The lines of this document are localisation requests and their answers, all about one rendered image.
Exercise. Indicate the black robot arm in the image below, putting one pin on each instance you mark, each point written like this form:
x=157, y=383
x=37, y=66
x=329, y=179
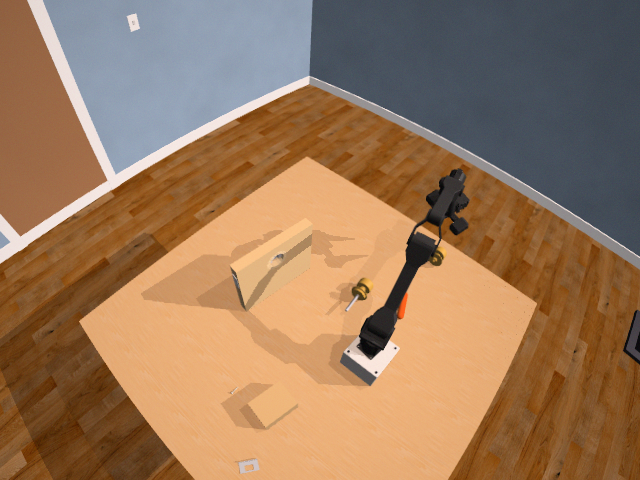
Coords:
x=420, y=248

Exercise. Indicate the orange-handled screwdriver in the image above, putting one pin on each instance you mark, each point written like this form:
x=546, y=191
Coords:
x=401, y=310

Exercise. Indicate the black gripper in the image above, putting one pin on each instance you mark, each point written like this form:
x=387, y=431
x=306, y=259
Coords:
x=457, y=226

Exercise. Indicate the brass door knob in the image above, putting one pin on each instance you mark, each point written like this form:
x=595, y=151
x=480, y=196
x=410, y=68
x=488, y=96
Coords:
x=436, y=260
x=361, y=293

